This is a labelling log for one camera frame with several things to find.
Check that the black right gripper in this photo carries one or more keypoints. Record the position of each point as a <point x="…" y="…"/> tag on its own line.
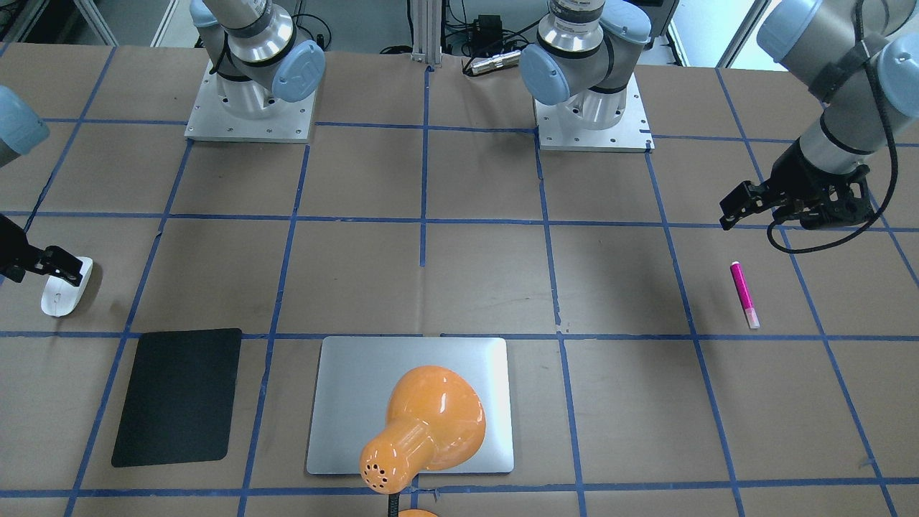
<point x="12" y="246"/>

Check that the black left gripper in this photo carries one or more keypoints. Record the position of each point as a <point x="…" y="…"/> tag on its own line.
<point x="794" y="170"/>

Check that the white computer mouse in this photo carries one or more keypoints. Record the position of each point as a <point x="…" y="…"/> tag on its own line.
<point x="59" y="298"/>

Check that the pink marker pen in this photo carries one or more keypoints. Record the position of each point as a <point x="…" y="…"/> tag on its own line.
<point x="744" y="295"/>

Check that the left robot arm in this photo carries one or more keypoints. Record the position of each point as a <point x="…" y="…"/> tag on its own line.
<point x="858" y="58"/>

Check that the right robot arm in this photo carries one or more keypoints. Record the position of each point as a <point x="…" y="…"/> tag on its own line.
<point x="246" y="41"/>

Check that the black mousepad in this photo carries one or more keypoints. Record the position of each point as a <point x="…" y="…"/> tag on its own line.
<point x="180" y="397"/>

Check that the silver laptop notebook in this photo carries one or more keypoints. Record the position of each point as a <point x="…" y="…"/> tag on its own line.
<point x="355" y="379"/>

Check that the silver flashlight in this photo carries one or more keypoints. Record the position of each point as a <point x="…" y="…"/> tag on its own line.
<point x="481" y="66"/>

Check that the orange desk lamp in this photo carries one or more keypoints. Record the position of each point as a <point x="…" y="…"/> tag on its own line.
<point x="434" y="421"/>

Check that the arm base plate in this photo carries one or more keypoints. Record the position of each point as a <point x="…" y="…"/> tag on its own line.
<point x="594" y="122"/>
<point x="227" y="111"/>

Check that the aluminium frame post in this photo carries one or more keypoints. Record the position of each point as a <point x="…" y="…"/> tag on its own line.
<point x="426" y="31"/>

